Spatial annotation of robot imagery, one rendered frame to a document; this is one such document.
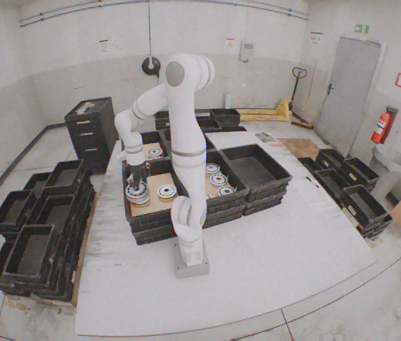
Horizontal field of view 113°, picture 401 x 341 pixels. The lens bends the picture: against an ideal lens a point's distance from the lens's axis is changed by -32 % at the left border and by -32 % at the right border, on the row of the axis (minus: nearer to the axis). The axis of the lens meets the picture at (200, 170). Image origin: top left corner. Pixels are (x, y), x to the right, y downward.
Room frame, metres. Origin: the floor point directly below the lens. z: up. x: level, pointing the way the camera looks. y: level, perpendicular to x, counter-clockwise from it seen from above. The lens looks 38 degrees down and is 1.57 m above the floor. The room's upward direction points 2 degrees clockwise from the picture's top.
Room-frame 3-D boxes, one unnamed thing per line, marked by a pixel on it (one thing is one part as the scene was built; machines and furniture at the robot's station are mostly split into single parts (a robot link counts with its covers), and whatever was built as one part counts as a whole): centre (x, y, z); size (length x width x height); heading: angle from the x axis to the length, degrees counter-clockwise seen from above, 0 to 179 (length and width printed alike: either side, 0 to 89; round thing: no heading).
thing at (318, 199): (0.90, -0.82, 0.70); 0.33 x 0.23 x 0.01; 12
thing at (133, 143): (0.60, 0.26, 1.27); 0.09 x 0.07 x 0.15; 150
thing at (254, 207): (0.93, -0.32, 0.76); 0.40 x 0.30 x 0.12; 21
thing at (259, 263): (0.94, -0.12, 0.35); 1.60 x 1.60 x 0.70; 12
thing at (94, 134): (2.11, 1.40, 0.45); 0.60 x 0.45 x 0.90; 12
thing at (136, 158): (0.62, 0.27, 1.17); 0.11 x 0.09 x 0.06; 65
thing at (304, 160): (1.70, -1.29, 0.26); 0.40 x 0.30 x 0.23; 12
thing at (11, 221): (0.69, 1.56, 0.37); 0.40 x 0.30 x 0.45; 12
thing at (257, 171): (0.93, -0.32, 0.87); 0.40 x 0.30 x 0.11; 21
